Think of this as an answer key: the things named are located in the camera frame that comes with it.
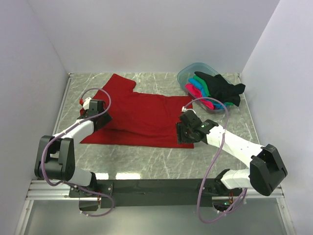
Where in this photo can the black t shirt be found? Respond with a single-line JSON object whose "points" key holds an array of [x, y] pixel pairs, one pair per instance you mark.
{"points": [[220, 89]]}

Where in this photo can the pink t shirt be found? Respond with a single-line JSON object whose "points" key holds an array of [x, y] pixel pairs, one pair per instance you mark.
{"points": [[195, 92]]}

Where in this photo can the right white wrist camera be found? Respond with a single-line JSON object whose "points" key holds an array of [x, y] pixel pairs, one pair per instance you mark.
{"points": [[185, 109]]}

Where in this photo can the red t shirt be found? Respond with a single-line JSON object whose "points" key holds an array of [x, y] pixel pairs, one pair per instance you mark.
{"points": [[138, 119]]}

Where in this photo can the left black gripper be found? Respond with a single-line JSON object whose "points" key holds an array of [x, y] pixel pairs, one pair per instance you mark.
{"points": [[107, 118]]}

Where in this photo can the clear plastic bin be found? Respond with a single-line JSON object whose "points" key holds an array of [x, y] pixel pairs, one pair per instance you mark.
{"points": [[188, 72]]}

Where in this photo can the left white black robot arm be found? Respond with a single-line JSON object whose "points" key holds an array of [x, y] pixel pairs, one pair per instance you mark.
{"points": [[56, 154]]}

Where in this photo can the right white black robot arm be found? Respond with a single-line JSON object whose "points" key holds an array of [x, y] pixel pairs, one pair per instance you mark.
{"points": [[264, 171]]}

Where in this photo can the green t shirt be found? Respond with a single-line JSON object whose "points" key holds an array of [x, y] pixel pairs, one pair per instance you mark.
{"points": [[203, 85]]}

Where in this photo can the blue t shirt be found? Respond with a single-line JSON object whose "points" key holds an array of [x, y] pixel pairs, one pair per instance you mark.
{"points": [[196, 82]]}

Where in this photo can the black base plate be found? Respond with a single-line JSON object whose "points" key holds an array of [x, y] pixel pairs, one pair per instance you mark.
{"points": [[156, 192]]}

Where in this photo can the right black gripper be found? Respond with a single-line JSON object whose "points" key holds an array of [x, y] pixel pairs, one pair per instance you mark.
{"points": [[181, 138]]}

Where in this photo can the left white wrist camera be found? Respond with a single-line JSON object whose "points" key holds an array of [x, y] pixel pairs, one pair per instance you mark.
{"points": [[85, 103]]}

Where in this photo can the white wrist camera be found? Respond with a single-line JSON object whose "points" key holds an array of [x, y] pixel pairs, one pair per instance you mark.
{"points": [[85, 103], [185, 109]]}

